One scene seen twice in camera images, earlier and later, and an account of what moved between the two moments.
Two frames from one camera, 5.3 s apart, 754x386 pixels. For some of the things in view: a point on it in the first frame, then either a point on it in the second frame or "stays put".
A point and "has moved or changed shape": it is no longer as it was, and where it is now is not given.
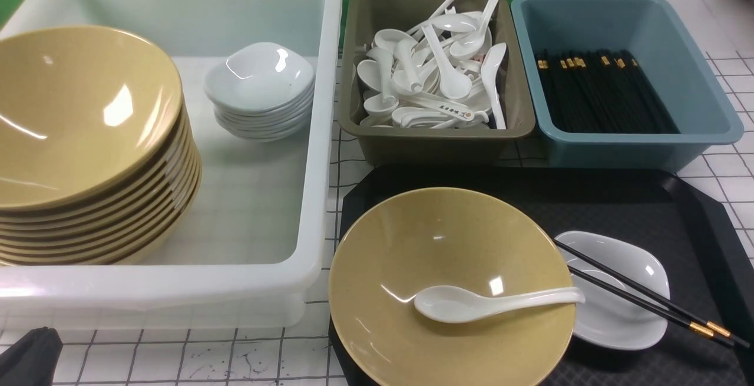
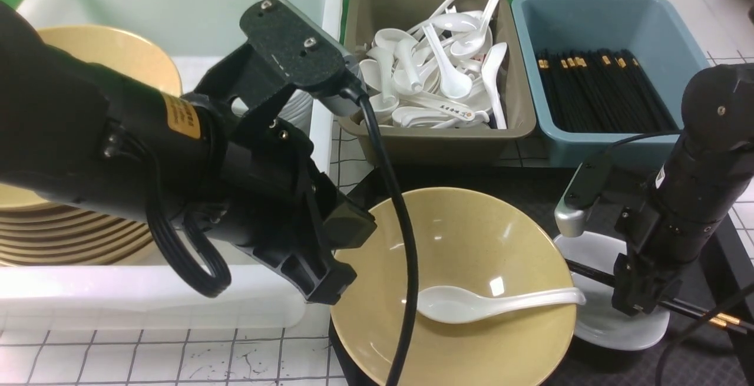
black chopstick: x=687 y=311 has moved or changed shape
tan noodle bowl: x=423 y=238 stays put
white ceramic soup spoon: x=454 y=305 stays put
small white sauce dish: x=608 y=316 stays put
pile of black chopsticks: x=603 y=91 stays put
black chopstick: x=655 y=309 → x=712 y=320
